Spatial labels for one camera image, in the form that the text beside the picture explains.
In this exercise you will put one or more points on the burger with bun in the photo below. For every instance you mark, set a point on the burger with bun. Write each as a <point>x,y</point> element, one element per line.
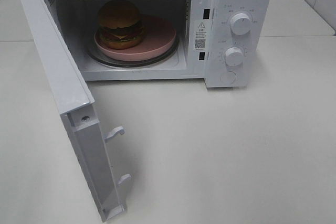
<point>120,24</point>

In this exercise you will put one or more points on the white microwave door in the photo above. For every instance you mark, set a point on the white microwave door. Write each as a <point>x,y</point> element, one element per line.
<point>75,106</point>

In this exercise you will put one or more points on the glass microwave turntable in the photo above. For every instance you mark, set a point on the glass microwave turntable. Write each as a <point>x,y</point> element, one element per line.
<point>94,53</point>

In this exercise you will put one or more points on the round white door button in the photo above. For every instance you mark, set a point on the round white door button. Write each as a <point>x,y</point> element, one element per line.
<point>228,77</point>

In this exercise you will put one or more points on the white lower microwave knob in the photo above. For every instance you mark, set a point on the white lower microwave knob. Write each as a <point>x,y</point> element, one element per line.
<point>233,56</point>

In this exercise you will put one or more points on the pink round plate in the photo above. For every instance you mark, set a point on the pink round plate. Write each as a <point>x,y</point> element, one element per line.
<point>156,37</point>

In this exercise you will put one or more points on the white microwave knob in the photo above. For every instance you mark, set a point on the white microwave knob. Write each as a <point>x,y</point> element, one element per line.
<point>233,56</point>
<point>240,23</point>

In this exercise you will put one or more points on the white microwave oven body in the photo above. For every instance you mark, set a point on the white microwave oven body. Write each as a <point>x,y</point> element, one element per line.
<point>202,29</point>

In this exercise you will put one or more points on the white upper microwave knob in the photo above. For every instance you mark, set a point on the white upper microwave knob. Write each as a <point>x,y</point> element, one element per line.
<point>240,23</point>

